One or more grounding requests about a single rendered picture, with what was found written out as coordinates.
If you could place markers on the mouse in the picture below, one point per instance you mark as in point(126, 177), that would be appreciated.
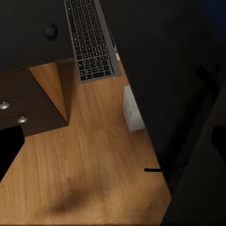
point(49, 29)

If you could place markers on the keyboard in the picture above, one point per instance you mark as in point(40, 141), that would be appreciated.
point(95, 55)

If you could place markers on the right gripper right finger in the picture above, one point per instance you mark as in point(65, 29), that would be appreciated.
point(218, 139)

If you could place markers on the monitor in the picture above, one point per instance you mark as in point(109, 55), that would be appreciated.
point(200, 197)

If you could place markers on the cabinet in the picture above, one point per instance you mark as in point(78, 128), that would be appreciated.
point(33, 99)

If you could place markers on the desktop computer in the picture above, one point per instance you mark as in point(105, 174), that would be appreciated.
point(131, 112)

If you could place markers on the desk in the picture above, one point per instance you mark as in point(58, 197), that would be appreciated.
point(160, 43)

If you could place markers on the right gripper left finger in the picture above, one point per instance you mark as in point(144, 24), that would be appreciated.
point(11, 141)

